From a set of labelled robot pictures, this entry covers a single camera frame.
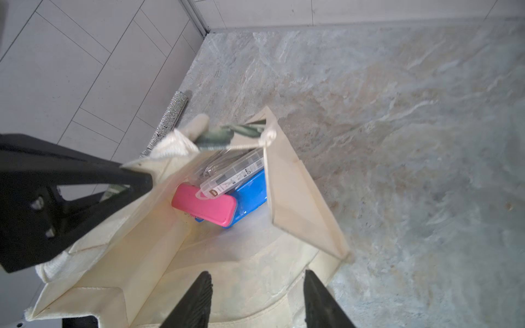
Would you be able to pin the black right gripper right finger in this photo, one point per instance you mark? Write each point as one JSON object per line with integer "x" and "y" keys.
{"x": 322, "y": 310}

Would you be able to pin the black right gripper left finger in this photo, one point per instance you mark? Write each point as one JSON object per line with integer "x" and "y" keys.
{"x": 194, "y": 309}

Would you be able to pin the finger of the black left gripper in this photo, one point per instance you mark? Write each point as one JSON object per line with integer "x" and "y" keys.
{"x": 37, "y": 223}

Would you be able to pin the floral canvas tote bag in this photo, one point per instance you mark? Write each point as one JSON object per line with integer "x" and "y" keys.
{"x": 134, "y": 268}

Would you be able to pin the pink compass set case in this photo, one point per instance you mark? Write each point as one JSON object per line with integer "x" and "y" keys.
{"x": 220, "y": 211}

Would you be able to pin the clear plastic stationery box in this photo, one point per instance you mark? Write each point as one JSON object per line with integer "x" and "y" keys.
{"x": 225, "y": 170}

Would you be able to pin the blue plastic case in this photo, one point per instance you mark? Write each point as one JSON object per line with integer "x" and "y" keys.
{"x": 249, "y": 196}

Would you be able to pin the glittery silver tube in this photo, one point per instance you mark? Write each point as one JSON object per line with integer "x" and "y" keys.
{"x": 169, "y": 120}

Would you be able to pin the left aluminium frame post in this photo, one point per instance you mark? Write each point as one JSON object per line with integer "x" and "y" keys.
{"x": 195, "y": 16}

